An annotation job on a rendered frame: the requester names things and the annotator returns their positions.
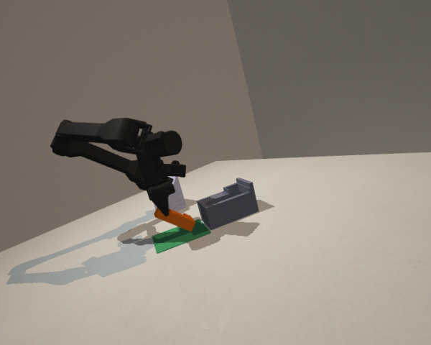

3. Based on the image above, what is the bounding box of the orange l-shaped part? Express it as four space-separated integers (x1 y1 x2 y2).
154 208 195 231

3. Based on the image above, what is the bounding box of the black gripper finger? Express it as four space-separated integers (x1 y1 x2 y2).
152 195 170 216

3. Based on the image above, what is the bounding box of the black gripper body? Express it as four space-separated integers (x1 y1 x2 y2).
138 157 175 201

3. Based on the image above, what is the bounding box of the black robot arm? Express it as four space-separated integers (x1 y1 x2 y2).
50 118 186 191

